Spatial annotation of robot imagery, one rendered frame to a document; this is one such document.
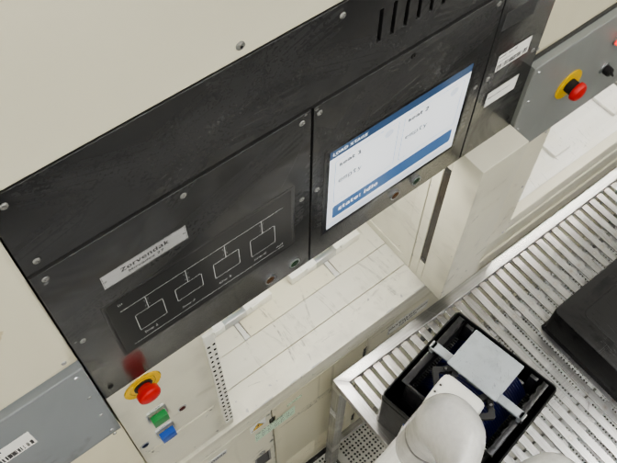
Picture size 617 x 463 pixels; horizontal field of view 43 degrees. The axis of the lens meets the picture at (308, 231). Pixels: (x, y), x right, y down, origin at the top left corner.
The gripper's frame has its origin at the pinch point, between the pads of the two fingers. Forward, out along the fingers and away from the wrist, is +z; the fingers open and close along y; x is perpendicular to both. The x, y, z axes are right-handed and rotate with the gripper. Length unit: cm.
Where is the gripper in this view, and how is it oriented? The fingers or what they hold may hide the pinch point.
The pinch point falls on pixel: (480, 372)
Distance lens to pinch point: 166.3
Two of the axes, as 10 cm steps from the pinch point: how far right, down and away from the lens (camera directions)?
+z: 6.8, -6.3, 3.8
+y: 7.4, 5.8, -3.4
